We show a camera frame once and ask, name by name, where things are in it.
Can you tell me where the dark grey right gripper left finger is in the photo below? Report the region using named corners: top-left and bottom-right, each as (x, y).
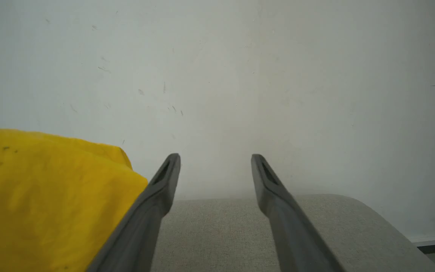
top-left (86, 153), bottom-right (181, 272)

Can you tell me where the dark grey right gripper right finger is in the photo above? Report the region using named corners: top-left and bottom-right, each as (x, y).
top-left (251, 154), bottom-right (345, 272)

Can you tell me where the yellow cartoon face t-shirt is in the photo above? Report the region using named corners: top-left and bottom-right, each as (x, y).
top-left (0, 129), bottom-right (149, 272)

